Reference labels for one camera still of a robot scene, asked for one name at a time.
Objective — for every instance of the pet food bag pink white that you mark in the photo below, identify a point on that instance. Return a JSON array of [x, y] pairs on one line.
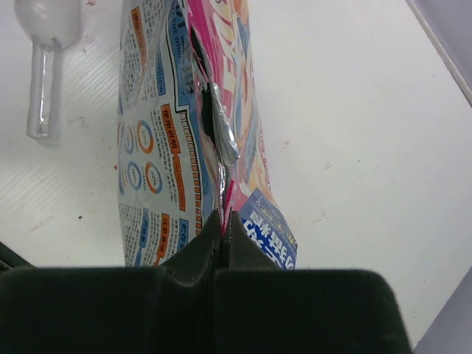
[[189, 135]]

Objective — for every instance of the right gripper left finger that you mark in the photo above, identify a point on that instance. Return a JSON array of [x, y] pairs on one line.
[[155, 309]]

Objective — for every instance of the aluminium frame rail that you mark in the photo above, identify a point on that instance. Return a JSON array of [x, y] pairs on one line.
[[447, 24]]

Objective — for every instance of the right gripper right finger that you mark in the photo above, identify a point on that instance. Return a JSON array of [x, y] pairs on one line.
[[261, 308]]

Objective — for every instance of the clear plastic scoop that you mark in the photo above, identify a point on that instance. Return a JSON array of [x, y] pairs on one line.
[[52, 27]]

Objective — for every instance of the black mounting base rail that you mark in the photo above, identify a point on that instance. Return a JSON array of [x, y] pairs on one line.
[[9, 259]]

